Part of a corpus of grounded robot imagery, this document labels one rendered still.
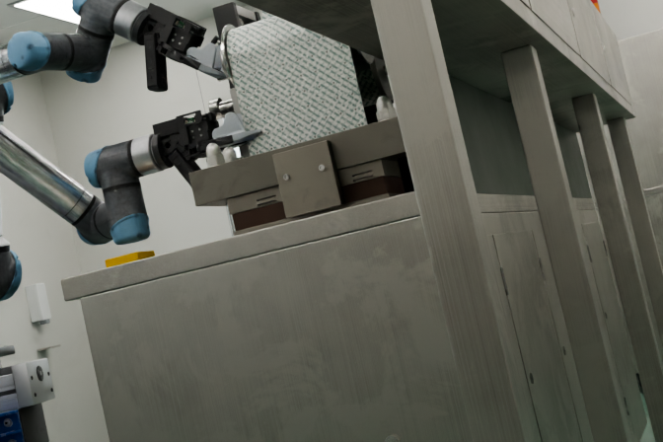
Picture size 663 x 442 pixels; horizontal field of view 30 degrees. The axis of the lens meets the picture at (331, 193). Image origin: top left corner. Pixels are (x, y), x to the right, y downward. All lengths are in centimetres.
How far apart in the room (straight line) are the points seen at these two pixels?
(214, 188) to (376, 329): 39
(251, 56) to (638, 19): 564
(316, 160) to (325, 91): 26
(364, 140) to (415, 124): 62
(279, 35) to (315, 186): 39
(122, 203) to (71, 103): 656
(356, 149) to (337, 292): 24
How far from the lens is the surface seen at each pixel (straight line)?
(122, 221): 240
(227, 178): 213
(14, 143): 249
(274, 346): 205
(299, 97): 230
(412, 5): 146
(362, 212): 199
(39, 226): 857
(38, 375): 274
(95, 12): 253
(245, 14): 281
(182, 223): 853
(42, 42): 247
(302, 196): 206
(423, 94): 144
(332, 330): 201
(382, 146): 204
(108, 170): 242
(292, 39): 232
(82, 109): 890
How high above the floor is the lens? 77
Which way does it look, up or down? 5 degrees up
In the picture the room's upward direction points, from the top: 13 degrees counter-clockwise
